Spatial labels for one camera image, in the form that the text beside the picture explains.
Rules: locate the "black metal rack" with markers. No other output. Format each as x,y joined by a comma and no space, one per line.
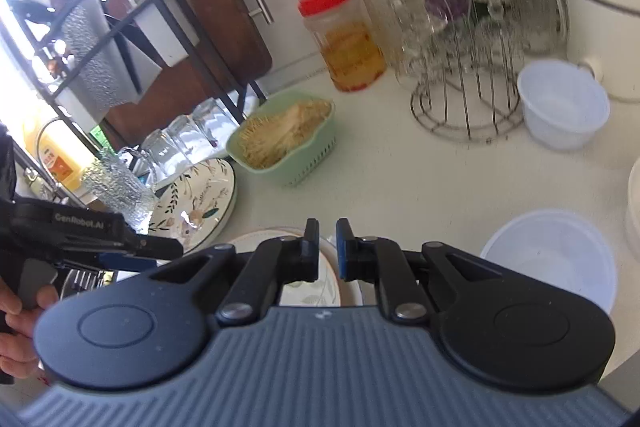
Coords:
127,52

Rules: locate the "purple-tinted glass cup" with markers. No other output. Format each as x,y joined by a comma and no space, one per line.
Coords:
446,4

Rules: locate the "white cutting board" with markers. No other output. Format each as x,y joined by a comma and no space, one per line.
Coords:
167,32

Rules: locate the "white electric cooking pot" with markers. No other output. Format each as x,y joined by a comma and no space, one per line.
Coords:
600,22

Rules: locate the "person's left hand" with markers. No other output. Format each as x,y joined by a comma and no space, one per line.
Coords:
22,342

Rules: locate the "red-lidded plastic jar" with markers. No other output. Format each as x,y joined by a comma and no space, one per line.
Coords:
347,42

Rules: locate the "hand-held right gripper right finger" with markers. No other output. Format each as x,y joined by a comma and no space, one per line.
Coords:
343,254

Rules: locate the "large translucent plastic bowl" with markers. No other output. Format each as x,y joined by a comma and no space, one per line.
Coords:
550,262

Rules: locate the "yellow bottle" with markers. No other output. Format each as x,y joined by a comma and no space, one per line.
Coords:
55,157

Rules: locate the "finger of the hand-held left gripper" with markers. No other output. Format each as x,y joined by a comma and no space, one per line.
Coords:
130,263
155,246

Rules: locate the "brown wooden cutting board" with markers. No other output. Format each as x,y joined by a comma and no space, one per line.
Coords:
220,22

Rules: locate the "textured drinking glass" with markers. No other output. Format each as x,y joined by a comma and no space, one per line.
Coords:
120,192

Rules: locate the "white floral plate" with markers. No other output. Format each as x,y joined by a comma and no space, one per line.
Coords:
195,202
330,272

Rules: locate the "green basket of enoki mushrooms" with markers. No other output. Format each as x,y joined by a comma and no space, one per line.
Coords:
280,137

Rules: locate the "small translucent plastic bowl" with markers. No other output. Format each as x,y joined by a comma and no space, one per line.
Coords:
565,107

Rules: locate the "textured grey board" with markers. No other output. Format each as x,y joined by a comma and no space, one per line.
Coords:
95,57

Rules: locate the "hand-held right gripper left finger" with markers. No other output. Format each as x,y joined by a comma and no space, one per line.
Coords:
312,252

